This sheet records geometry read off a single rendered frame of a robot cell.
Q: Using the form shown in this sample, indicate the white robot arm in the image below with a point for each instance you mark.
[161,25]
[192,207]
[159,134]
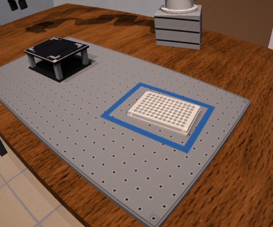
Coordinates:
[179,6]

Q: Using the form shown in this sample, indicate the blue rectangular tape outline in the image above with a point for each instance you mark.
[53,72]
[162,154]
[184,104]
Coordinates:
[192,138]

